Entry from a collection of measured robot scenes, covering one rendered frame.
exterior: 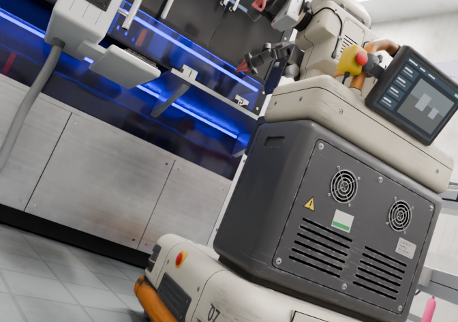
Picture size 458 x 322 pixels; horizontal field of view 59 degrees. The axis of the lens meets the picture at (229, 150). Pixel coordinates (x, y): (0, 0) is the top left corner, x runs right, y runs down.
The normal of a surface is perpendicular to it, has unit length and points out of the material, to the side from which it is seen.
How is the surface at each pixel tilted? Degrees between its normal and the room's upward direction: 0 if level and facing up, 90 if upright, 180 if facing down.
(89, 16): 90
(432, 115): 115
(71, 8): 90
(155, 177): 90
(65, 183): 90
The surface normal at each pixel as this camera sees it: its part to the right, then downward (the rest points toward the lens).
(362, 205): 0.43, 0.01
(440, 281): -0.81, -0.41
